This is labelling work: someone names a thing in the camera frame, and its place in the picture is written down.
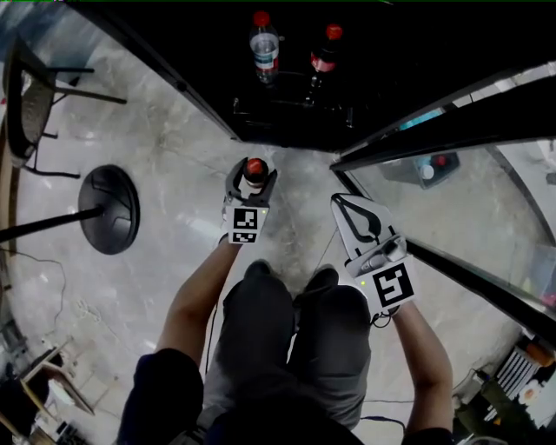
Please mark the black fridge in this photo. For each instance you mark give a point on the black fridge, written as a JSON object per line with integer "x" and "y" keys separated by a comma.
{"x": 391, "y": 35}

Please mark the person's left leg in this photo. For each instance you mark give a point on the person's left leg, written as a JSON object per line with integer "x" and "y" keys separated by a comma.
{"x": 256, "y": 330}

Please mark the person's right black shoe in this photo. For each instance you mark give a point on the person's right black shoe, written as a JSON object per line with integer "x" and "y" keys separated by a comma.
{"x": 322, "y": 278}

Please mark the person's left black shoe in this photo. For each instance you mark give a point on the person's left black shoe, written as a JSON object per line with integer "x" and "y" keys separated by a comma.
{"x": 257, "y": 268}

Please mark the person's right leg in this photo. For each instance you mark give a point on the person's right leg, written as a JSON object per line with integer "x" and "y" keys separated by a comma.
{"x": 334, "y": 343}

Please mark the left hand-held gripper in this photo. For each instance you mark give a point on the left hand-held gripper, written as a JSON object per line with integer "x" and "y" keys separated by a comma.
{"x": 245, "y": 221}

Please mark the black round stand with pole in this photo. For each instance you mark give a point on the black round stand with pole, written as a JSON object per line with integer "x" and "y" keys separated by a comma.
{"x": 110, "y": 208}

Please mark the white striped box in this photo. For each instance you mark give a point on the white striped box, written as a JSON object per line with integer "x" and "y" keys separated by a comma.
{"x": 517, "y": 373}

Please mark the wooden frame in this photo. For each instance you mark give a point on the wooden frame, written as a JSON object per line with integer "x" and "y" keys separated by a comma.
{"x": 65, "y": 382}

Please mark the person's right forearm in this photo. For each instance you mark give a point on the person's right forearm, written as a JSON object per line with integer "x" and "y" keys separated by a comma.
{"x": 428, "y": 365}

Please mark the black mesh chair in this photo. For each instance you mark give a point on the black mesh chair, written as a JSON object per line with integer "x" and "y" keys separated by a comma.
{"x": 28, "y": 108}

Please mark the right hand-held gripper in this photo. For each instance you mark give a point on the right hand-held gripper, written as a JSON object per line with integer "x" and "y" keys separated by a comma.
{"x": 393, "y": 284}

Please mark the person's black shoe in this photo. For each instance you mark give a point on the person's black shoe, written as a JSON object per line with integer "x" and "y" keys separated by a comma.
{"x": 322, "y": 278}
{"x": 257, "y": 268}

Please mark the dark soda bottle red cap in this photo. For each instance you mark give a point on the dark soda bottle red cap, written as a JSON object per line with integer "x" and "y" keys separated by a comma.
{"x": 326, "y": 54}
{"x": 255, "y": 168}

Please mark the person's left forearm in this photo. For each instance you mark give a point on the person's left forearm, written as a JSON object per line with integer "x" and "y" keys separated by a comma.
{"x": 197, "y": 300}

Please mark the glass fridge door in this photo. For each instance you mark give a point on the glass fridge door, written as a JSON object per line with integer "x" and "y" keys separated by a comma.
{"x": 478, "y": 130}

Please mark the grey box with bottles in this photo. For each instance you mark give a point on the grey box with bottles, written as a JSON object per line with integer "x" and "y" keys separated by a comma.
{"x": 434, "y": 169}

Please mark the person's dark shirt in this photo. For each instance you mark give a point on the person's dark shirt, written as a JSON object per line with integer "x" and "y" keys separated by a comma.
{"x": 160, "y": 400}

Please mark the person's leg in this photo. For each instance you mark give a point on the person's leg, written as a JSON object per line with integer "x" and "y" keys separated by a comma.
{"x": 334, "y": 343}
{"x": 256, "y": 330}

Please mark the clear water bottle red cap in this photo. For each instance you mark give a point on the clear water bottle red cap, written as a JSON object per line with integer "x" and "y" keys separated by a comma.
{"x": 264, "y": 48}

